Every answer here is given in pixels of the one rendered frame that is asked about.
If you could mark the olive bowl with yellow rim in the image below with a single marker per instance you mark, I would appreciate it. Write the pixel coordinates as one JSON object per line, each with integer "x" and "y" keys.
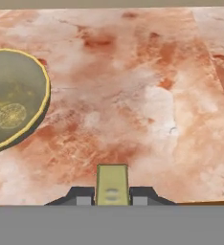
{"x": 11, "y": 99}

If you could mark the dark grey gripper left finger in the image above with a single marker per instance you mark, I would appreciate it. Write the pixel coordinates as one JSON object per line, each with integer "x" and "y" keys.
{"x": 79, "y": 194}

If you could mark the yellow butter stick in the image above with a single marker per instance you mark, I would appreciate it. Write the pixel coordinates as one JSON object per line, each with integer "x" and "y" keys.
{"x": 112, "y": 183}

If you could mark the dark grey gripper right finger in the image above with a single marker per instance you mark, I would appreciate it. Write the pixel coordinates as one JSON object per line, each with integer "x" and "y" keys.
{"x": 145, "y": 194}

